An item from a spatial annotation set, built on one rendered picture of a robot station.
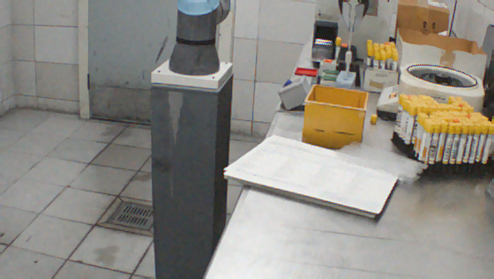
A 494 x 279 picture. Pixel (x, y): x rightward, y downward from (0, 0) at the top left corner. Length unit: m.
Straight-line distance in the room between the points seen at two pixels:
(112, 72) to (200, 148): 2.11
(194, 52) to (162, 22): 1.90
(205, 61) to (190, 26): 0.11
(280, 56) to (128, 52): 0.95
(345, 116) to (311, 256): 0.44
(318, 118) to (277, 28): 2.20
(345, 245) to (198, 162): 0.85
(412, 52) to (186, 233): 0.89
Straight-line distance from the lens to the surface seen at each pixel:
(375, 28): 2.04
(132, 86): 3.68
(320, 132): 1.25
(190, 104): 1.62
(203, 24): 1.61
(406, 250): 0.93
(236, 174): 1.08
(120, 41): 3.64
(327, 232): 0.94
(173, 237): 1.83
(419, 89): 1.43
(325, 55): 1.89
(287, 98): 1.44
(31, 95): 4.14
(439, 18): 2.43
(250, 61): 3.48
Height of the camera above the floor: 1.36
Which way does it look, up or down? 22 degrees down
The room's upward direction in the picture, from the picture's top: 4 degrees clockwise
